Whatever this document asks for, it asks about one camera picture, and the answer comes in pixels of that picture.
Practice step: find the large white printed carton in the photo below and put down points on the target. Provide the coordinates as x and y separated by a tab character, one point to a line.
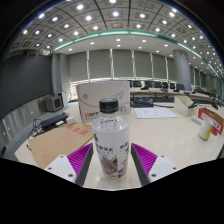
88	100

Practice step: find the small open white box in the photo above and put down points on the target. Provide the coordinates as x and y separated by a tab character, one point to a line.
183	106

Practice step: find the black power strip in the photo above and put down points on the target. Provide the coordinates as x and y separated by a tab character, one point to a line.
53	120

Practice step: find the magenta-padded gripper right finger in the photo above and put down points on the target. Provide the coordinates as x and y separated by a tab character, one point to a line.
145	159

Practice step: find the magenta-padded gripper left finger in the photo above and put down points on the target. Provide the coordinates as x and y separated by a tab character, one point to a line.
80	158

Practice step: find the round ceiling lights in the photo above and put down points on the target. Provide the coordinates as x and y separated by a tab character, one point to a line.
115	14

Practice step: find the white and yellow mug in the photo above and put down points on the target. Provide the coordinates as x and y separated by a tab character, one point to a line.
204	129

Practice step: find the black desk phone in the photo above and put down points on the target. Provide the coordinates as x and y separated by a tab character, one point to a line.
141	102

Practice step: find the white remote control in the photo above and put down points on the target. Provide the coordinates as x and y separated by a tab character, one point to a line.
196	120

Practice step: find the open red-labelled cardboard box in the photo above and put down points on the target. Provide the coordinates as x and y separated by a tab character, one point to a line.
215	116

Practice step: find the row of black office chairs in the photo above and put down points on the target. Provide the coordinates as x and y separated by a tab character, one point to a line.
137	83

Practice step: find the white paper sheet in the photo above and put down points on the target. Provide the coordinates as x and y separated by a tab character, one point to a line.
155	112

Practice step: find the clear labelled water bottle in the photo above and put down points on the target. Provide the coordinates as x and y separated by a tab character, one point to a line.
111	133

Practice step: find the long curved conference desk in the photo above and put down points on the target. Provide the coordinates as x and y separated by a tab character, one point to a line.
156	90

